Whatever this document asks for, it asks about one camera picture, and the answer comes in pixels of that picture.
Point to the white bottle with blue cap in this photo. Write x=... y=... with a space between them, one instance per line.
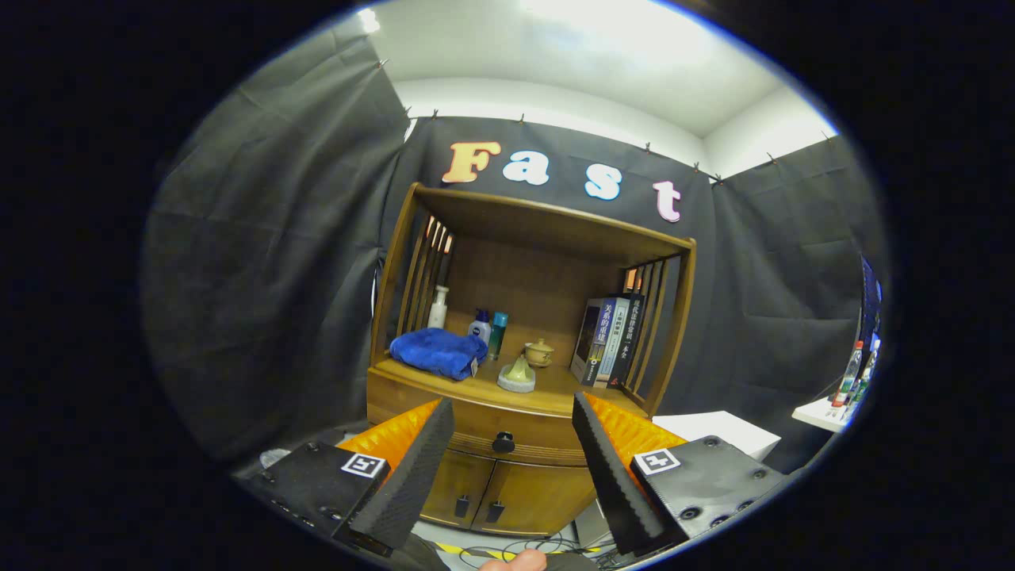
x=480 y=329

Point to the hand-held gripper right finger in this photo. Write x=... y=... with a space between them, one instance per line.
x=614 y=484

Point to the book with pale spine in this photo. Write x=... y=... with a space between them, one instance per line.
x=614 y=341

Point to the teal bottle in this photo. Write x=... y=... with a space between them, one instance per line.
x=498 y=333

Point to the blue towel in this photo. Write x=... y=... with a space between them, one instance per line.
x=436 y=351

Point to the white box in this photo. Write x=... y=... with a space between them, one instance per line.
x=714 y=428

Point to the wooden drawer with black knob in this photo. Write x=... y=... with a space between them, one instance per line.
x=527 y=428

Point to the wooden cabinet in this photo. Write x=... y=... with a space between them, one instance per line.
x=531 y=277

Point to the wooden countertop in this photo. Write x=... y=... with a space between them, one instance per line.
x=555 y=388

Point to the white pump bottle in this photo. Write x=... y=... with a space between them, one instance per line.
x=438 y=313

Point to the thick book with dark cover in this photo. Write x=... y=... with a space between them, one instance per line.
x=589 y=341

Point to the wooden cabinet door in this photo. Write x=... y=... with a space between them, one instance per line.
x=456 y=484
x=539 y=496

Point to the beige lidded teacup with saucer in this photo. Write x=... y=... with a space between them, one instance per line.
x=539 y=354

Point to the white shelf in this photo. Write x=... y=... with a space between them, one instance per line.
x=817 y=412

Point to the book with black spine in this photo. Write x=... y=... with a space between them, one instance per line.
x=630 y=341

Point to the water bottle with red label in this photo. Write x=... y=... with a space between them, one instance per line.
x=848 y=373

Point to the water bottle with green label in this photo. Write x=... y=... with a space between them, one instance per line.
x=868 y=369

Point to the crumpled clear plastic bag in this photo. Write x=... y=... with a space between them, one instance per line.
x=275 y=457

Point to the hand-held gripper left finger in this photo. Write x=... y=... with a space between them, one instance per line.
x=412 y=476

